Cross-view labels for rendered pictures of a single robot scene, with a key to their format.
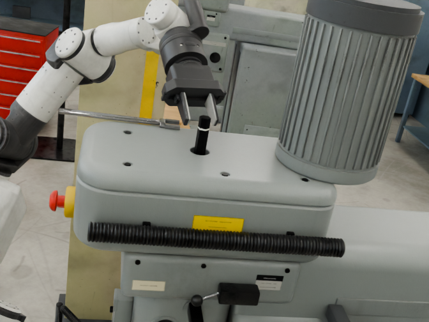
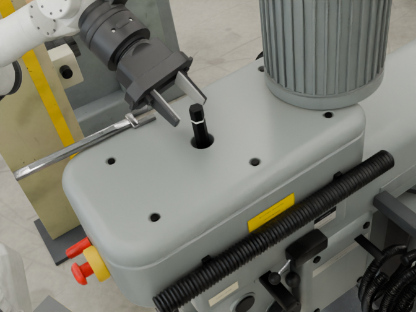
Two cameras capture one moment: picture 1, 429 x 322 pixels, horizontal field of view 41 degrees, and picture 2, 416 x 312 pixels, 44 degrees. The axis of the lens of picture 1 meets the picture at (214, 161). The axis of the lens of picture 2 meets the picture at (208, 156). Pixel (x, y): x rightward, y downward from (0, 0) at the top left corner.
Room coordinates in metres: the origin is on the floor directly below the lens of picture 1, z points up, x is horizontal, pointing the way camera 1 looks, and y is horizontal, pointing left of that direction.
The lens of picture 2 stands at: (0.41, 0.16, 2.44)
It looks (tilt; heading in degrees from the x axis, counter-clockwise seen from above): 44 degrees down; 347
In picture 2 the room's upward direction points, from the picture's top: 12 degrees counter-clockwise
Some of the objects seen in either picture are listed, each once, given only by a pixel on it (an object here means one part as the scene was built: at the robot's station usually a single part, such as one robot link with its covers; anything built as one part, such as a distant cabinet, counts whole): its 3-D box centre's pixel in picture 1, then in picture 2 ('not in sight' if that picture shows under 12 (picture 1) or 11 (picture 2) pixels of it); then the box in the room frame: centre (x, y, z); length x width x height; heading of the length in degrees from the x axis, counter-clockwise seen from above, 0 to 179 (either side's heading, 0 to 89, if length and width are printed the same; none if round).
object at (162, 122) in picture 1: (120, 117); (85, 142); (1.09, 0.20, 1.89); 0.24 x 0.04 x 0.01; 99
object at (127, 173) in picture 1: (201, 188); (216, 170); (1.00, 0.02, 1.81); 0.47 x 0.26 x 0.16; 102
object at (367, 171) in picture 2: (219, 239); (280, 225); (0.86, -0.03, 1.79); 0.45 x 0.04 x 0.04; 102
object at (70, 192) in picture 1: (71, 202); (96, 264); (0.95, 0.26, 1.76); 0.06 x 0.02 x 0.06; 12
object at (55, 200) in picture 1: (58, 200); (83, 271); (0.94, 0.28, 1.76); 0.04 x 0.03 x 0.04; 12
